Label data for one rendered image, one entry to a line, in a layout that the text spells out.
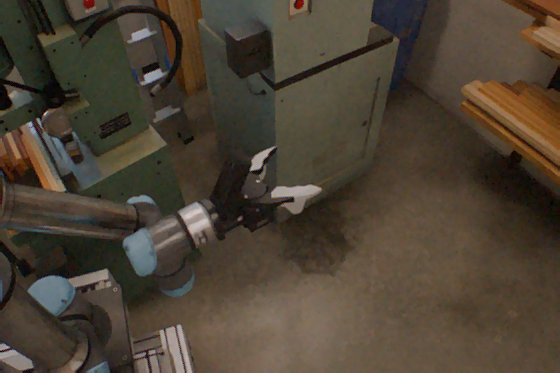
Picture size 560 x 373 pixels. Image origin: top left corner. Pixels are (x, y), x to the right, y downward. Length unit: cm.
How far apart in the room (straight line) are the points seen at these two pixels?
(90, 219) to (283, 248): 145
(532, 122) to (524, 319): 93
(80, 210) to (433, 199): 198
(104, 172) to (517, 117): 176
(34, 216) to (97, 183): 74
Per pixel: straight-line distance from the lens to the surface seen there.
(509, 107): 213
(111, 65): 138
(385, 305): 204
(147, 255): 72
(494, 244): 239
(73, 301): 100
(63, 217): 77
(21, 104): 145
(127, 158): 150
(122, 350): 114
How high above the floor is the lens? 185
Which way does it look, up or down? 49 degrees down
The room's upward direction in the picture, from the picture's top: straight up
